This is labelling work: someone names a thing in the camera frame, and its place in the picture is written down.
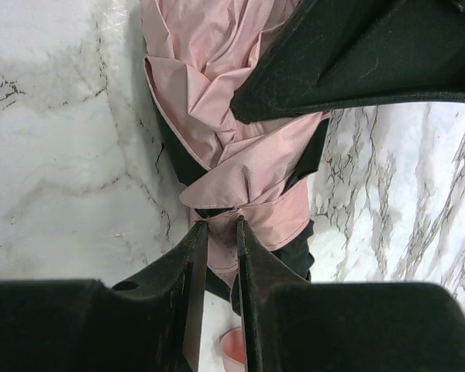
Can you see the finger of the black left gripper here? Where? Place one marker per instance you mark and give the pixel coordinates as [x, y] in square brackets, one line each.
[346, 54]

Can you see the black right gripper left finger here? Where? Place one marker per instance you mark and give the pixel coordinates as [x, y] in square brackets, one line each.
[151, 321]

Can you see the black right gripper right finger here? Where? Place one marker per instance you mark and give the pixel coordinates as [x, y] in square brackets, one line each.
[290, 324]

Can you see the pink folding umbrella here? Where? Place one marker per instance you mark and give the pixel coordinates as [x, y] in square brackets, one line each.
[198, 53]

